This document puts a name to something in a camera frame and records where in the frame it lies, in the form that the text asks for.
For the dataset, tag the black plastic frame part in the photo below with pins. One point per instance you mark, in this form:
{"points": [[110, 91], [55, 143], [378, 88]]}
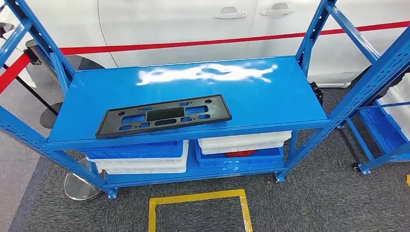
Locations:
{"points": [[166, 113]]}

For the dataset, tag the blue metal shelf rack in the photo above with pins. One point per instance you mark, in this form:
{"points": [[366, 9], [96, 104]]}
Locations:
{"points": [[256, 96]]}

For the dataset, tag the blue wheeled shelf rack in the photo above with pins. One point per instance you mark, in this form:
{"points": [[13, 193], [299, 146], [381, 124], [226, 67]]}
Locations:
{"points": [[381, 144]]}

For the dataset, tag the red object in bin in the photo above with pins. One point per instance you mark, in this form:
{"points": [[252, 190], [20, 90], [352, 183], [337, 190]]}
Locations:
{"points": [[240, 154]]}

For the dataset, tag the blue plastic bin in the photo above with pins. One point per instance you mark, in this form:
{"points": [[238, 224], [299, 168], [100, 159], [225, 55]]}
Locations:
{"points": [[240, 162], [381, 128]]}

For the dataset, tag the red barrier belt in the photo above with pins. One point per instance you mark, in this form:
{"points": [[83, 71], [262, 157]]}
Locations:
{"points": [[12, 72], [224, 40]]}

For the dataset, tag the white car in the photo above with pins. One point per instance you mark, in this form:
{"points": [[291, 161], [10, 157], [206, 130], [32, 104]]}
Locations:
{"points": [[176, 25]]}

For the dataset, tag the stanchion with chrome base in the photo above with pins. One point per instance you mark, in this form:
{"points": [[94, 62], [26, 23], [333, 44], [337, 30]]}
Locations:
{"points": [[80, 189]]}

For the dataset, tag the stanchion with dark base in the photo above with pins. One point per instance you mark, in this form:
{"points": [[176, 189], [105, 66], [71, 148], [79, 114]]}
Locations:
{"points": [[51, 118]]}

